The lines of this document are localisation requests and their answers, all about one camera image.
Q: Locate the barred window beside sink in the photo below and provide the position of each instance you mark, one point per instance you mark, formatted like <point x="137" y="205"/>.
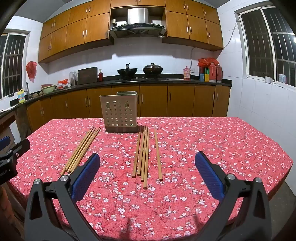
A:
<point x="12" y="62"/>

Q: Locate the red floral tablecloth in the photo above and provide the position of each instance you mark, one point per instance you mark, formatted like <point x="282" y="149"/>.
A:
<point x="185" y="143"/>

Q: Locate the steel range hood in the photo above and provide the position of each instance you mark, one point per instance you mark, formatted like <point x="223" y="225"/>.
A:
<point x="137" y="18"/>

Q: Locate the barred window with cup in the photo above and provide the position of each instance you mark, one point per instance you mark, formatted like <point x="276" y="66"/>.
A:
<point x="266" y="44"/>

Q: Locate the yellow detergent bottle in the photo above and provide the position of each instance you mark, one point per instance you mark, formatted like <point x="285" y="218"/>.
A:
<point x="21" y="96"/>

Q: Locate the dark cutting board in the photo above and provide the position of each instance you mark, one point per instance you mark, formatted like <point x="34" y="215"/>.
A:
<point x="87" y="75"/>

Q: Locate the black gas stove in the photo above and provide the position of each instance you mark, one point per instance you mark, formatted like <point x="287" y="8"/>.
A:
<point x="140" y="79"/>

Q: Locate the white cup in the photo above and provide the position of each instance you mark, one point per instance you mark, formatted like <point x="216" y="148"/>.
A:
<point x="267" y="80"/>

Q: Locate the red bottle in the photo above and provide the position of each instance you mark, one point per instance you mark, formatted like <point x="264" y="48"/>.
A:
<point x="100" y="76"/>

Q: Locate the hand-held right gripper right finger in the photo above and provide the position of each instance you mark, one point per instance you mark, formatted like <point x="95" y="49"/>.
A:
<point x="208" y="176"/>

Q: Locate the wooden wall cabinets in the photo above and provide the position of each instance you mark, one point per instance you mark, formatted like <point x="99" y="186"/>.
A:
<point x="76" y="30"/>

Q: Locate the beige perforated utensil holder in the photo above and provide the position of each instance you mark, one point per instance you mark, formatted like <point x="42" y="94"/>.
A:
<point x="119" y="113"/>

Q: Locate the metal faucet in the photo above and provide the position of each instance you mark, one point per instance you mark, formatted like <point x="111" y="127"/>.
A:
<point x="27" y="89"/>

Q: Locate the black wok with lid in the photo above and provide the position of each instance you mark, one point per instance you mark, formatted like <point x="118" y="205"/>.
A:
<point x="152" y="70"/>

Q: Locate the wooden base cabinets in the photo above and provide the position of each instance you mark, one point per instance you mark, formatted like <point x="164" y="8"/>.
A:
<point x="180" y="100"/>

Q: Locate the red hanging plastic bag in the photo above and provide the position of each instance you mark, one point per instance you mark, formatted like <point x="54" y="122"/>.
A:
<point x="31" y="69"/>

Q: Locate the red bag over jugs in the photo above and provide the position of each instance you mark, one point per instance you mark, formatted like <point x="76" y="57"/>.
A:
<point x="208" y="62"/>

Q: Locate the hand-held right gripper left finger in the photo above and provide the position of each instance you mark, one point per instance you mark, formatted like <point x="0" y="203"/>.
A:
<point x="85" y="176"/>

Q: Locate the pink bottle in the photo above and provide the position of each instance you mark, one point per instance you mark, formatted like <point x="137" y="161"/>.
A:
<point x="186" y="74"/>

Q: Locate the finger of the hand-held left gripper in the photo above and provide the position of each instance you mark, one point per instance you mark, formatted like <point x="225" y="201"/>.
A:
<point x="4" y="142"/>
<point x="20" y="147"/>

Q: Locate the clear plastic bag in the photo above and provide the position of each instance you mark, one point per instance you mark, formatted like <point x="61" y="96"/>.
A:
<point x="73" y="77"/>

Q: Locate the green basin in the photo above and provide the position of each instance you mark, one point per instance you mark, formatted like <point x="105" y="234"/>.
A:
<point x="49" y="89"/>

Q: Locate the red and white plastic bag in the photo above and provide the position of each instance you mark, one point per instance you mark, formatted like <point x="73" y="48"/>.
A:
<point x="63" y="83"/>

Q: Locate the clear plastic bottle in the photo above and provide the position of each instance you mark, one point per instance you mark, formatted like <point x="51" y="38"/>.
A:
<point x="282" y="78"/>

